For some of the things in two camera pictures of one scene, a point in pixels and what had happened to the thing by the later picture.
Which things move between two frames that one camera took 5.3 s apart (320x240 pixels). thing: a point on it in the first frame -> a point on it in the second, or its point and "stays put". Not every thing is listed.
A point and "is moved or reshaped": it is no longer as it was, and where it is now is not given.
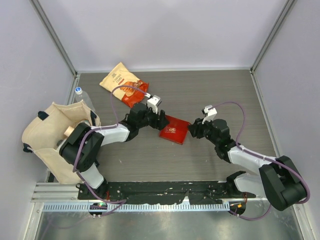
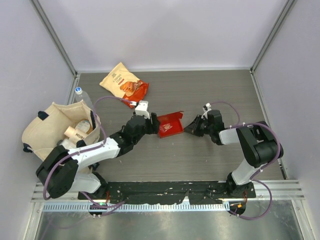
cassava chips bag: (120, 76) stays put
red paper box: (176, 130) is moved or reshaped
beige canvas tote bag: (43, 132) stays put
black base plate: (203, 192) stays put
